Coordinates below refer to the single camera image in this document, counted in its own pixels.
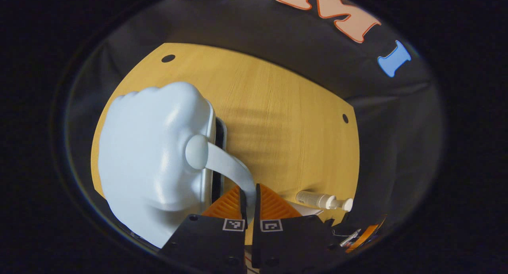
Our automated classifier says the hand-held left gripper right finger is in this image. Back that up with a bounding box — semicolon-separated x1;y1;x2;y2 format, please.
251;183;346;270

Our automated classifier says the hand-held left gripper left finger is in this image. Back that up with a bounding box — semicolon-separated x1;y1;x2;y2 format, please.
158;185;249;268

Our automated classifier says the white pump bottle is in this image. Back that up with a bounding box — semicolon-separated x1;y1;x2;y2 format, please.
296;191;354;212

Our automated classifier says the light blue suitcase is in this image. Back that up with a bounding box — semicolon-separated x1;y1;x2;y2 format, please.
97;82;258;249

